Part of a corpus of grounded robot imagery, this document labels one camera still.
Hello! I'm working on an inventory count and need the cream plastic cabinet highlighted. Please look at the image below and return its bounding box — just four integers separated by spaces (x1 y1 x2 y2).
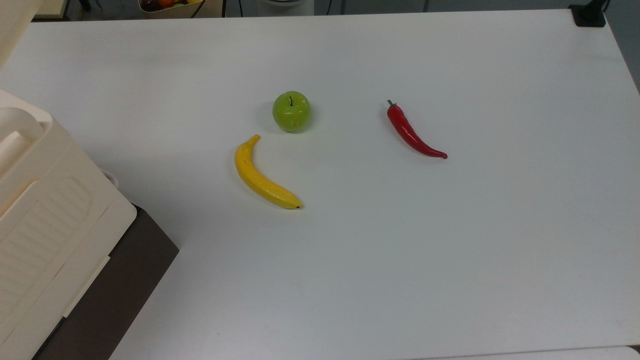
0 89 138 360

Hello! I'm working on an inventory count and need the red chili pepper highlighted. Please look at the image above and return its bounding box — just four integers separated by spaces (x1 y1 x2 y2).
386 99 449 160

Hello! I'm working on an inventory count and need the yellow banana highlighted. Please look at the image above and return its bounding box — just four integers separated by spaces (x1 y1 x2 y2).
234 134 304 210

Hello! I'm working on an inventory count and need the dark brown wooden box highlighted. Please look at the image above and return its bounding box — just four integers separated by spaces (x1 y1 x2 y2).
31 205 180 360

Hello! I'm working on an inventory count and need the bowl of fruit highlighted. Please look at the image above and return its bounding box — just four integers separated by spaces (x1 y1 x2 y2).
138 0 207 19

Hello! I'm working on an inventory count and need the green apple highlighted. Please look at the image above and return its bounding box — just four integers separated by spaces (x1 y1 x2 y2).
272 90 312 133

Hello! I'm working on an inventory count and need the black table clamp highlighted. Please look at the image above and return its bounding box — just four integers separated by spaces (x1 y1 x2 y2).
569 0 609 28

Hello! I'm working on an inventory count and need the cream plastic panel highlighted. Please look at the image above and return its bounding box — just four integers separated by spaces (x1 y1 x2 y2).
0 0 42 67

